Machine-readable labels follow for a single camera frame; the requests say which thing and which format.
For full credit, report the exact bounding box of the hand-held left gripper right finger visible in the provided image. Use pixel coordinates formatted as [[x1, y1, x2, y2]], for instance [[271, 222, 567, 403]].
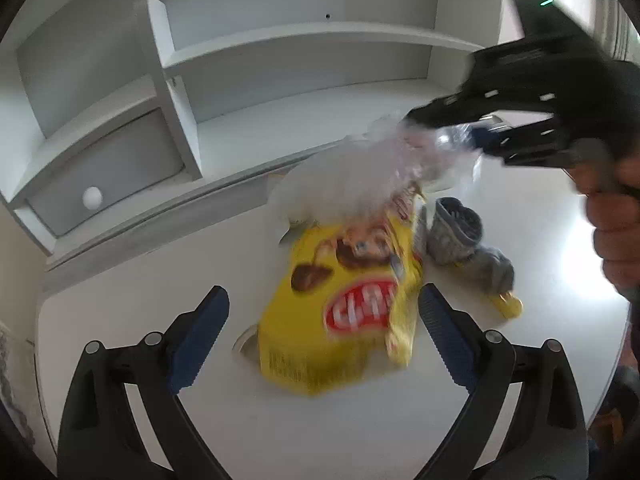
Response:
[[415, 283, 588, 480]]

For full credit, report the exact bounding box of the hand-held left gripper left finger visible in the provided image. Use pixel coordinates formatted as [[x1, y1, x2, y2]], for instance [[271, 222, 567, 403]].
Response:
[[57, 285, 231, 480]]

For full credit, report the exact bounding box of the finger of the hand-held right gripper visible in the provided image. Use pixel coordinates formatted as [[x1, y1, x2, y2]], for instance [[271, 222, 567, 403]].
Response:
[[472, 116, 572, 167], [404, 91, 557, 129]]

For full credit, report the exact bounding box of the yellow snack bag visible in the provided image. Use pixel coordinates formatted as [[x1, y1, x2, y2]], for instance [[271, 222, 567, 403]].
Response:
[[257, 194, 427, 397]]

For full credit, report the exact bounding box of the clear plastic bag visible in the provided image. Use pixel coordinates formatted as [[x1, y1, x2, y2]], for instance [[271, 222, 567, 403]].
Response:
[[269, 109, 487, 233]]

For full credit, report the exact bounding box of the person's right hand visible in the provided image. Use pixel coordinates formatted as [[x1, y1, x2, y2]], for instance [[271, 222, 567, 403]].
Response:
[[572, 179, 640, 305]]

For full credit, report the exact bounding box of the grey sock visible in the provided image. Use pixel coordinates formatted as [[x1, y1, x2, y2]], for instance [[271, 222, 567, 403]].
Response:
[[424, 197, 516, 296]]

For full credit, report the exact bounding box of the white desk shelf unit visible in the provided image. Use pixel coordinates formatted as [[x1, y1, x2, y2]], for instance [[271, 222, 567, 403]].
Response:
[[0, 0, 511, 272]]

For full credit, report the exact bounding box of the grey drawer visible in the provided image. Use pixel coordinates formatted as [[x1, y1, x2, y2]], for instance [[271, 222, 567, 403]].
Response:
[[26, 109, 187, 239]]

